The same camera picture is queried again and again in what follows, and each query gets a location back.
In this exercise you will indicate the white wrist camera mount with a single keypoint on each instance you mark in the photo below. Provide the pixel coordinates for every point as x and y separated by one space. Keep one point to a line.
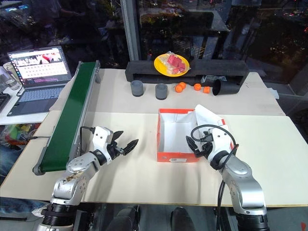
101 138
221 144

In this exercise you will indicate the yellow plate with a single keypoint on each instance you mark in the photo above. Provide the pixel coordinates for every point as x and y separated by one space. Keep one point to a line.
160 66

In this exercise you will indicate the grey open laptop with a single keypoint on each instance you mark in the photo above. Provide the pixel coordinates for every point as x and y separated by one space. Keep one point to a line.
38 65

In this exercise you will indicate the orange white cardboard box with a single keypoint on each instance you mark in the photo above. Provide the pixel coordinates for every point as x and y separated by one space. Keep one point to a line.
178 152

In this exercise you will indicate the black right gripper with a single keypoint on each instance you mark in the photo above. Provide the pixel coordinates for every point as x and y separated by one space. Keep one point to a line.
204 150

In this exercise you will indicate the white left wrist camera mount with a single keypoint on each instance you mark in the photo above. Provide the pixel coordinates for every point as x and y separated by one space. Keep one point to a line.
101 138

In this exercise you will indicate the clear plastic bag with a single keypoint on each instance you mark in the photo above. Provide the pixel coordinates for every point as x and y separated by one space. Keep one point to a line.
207 80

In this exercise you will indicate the clear plastic jar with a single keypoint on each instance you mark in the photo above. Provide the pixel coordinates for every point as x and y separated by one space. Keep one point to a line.
8 77

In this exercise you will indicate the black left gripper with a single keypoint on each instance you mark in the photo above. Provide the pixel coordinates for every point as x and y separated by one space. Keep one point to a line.
115 150

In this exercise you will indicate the pile of colourful items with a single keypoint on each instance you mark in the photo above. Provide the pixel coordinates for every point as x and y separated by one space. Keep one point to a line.
21 132

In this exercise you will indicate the small orange ball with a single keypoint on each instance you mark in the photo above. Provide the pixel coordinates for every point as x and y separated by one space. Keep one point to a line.
179 88
183 85

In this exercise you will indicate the bag of red blocks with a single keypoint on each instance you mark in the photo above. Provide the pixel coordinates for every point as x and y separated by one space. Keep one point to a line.
176 63

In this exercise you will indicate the grey cylindrical cup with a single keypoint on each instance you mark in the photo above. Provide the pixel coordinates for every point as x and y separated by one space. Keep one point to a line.
161 92
137 88

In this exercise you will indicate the small white paper tag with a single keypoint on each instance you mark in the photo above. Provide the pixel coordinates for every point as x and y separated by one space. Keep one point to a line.
274 93

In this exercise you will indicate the green conveyor belt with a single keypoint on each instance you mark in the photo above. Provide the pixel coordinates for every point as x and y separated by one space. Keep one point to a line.
69 113

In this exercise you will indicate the grey metal window post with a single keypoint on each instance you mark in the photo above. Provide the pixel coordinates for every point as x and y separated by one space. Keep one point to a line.
131 29

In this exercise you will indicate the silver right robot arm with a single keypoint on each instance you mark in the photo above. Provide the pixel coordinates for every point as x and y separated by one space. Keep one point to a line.
240 173

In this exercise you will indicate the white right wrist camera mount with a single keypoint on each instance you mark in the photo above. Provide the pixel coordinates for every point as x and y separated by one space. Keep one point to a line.
221 144

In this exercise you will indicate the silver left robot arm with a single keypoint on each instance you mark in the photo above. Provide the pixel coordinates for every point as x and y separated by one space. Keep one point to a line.
77 166

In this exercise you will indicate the black keyboard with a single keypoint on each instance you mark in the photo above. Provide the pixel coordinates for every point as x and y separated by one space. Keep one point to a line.
3 101

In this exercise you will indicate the long black foam block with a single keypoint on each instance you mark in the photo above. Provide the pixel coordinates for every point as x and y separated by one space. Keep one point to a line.
142 68

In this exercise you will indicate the black cylindrical cup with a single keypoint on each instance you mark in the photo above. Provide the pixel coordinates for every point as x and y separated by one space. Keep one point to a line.
226 87

